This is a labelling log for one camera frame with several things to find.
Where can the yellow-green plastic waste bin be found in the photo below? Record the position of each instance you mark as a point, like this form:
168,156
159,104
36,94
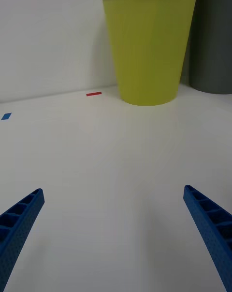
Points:
149,50

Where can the grey plastic waste bin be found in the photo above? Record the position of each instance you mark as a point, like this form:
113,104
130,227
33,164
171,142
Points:
212,43

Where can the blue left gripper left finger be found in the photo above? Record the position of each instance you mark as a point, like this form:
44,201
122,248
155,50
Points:
17,234

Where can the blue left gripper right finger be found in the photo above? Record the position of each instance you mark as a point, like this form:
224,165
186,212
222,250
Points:
215,234

